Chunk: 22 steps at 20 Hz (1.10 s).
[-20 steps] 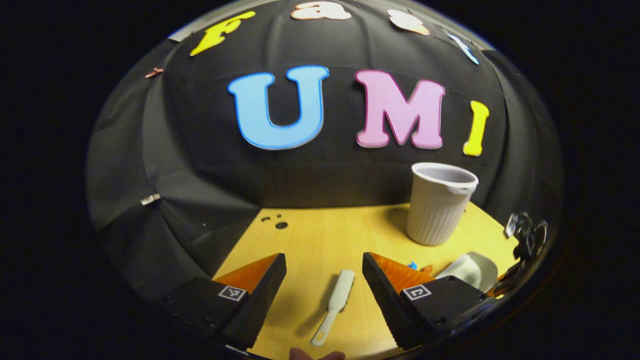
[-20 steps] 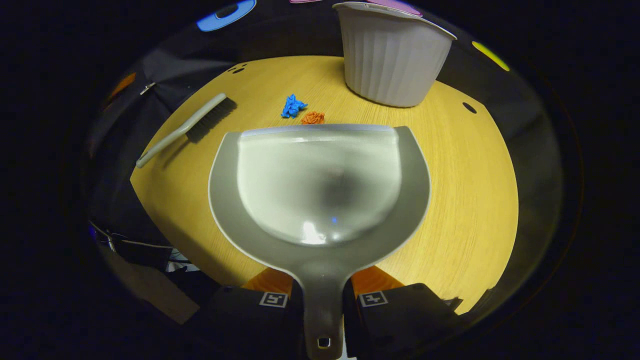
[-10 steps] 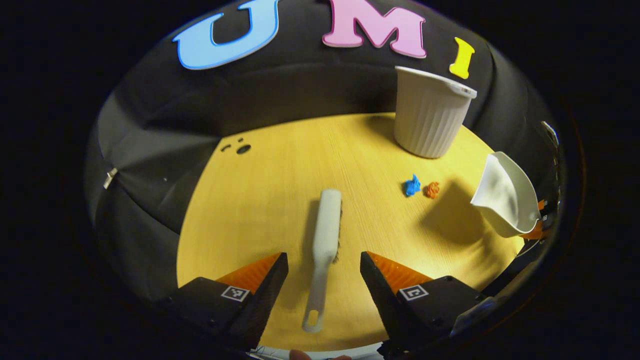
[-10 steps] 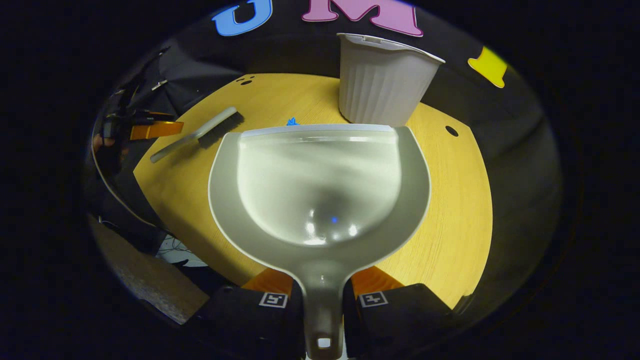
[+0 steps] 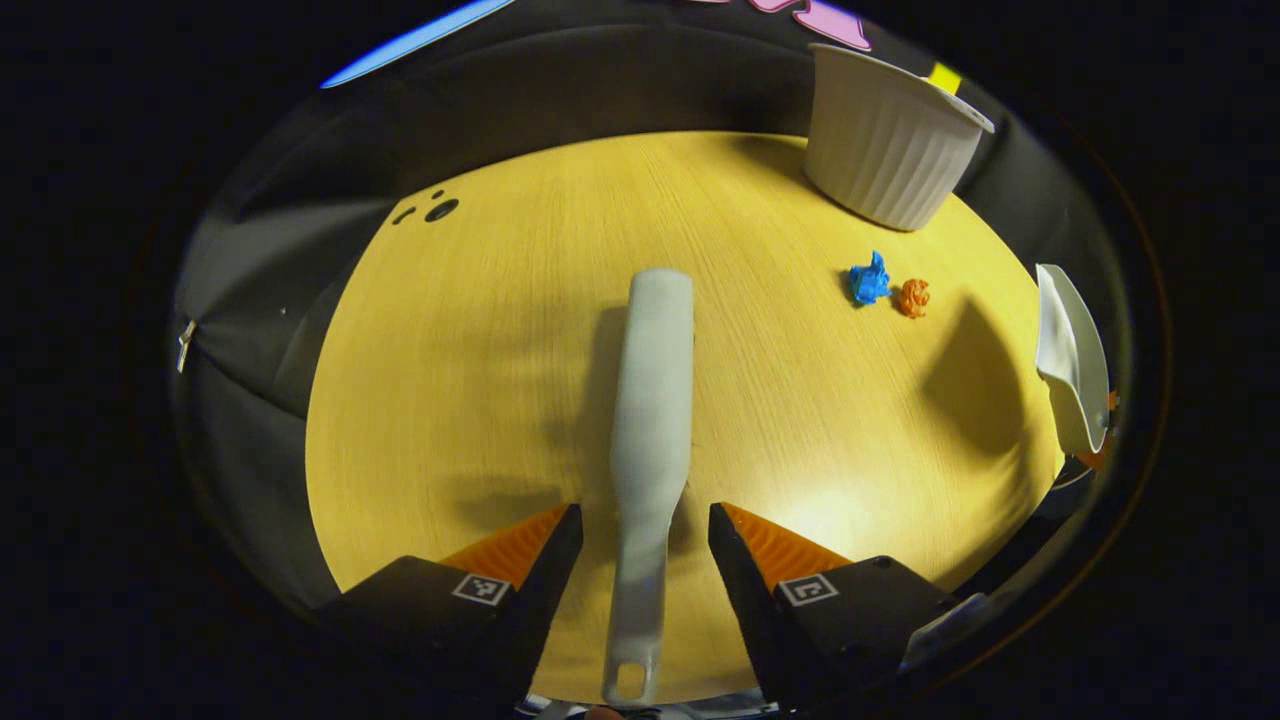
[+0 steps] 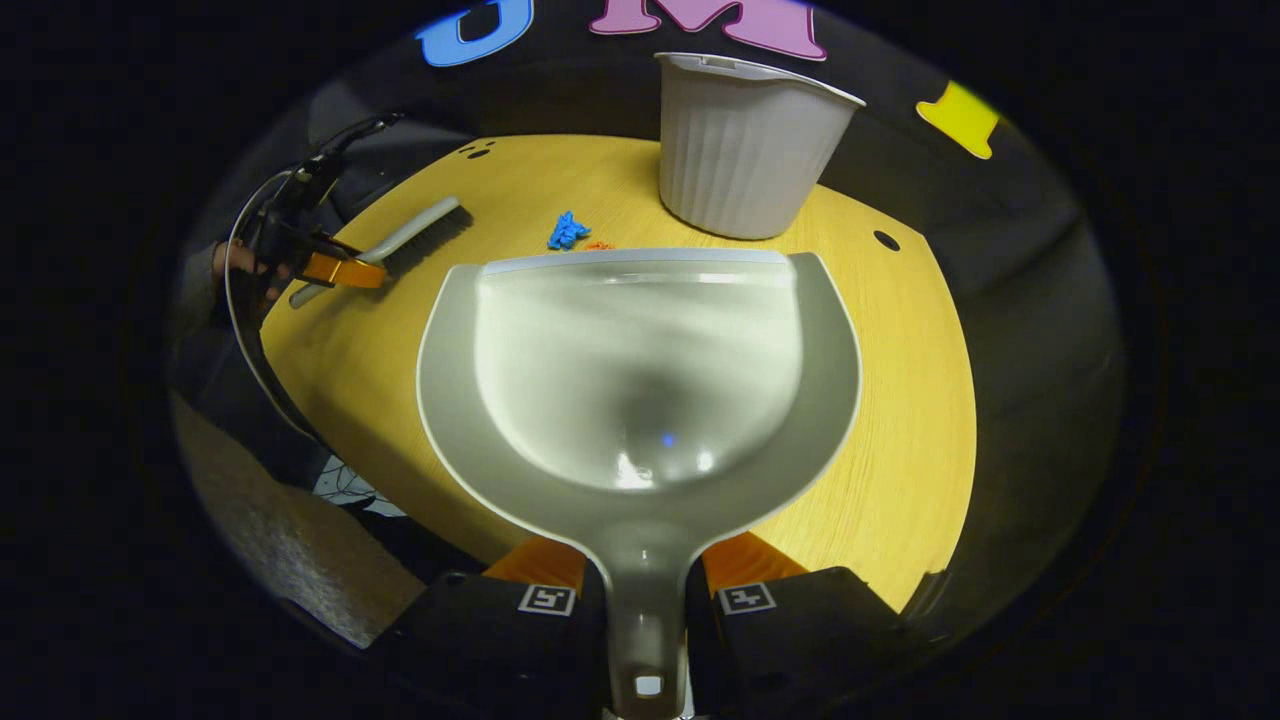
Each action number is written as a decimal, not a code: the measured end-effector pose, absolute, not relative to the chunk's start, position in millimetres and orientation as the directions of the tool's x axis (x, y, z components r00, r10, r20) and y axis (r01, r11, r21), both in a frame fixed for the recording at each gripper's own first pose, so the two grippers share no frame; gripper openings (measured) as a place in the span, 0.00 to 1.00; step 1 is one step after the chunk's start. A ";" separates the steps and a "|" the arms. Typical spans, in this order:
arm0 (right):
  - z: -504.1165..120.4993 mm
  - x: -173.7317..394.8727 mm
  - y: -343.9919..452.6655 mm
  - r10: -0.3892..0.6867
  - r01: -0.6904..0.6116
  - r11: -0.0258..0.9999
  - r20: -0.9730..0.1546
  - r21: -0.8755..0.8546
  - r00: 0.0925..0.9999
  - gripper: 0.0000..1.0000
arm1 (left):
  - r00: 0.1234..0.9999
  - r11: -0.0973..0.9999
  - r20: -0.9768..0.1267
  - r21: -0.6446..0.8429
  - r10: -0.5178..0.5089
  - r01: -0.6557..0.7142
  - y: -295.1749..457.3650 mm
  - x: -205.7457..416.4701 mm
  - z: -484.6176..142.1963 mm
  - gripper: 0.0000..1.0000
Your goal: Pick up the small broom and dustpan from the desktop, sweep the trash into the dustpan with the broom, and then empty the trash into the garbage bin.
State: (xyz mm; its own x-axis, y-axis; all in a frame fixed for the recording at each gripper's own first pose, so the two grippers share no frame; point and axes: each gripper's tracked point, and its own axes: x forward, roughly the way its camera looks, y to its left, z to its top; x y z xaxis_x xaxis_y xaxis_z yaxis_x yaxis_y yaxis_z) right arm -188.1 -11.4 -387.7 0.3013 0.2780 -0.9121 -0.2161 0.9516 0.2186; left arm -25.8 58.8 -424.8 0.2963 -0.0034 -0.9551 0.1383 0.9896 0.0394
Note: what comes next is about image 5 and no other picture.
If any small white broom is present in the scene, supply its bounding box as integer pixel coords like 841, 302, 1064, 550
600, 268, 697, 708

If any white plastic dustpan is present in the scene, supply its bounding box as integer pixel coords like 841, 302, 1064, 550
1035, 263, 1112, 457

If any black backdrop cloth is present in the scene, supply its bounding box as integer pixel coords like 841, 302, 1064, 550
170, 0, 1126, 611

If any white ribbed garbage bin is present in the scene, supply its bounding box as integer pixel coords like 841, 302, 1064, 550
803, 43, 997, 233

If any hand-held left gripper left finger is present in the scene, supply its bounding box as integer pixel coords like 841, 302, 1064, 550
320, 503, 585, 720

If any blue paper trash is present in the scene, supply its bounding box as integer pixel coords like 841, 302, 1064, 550
848, 250, 893, 307

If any wooden desktop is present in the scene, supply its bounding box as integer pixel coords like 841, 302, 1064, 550
305, 130, 1067, 707

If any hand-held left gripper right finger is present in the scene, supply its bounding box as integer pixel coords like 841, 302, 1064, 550
707, 501, 991, 713

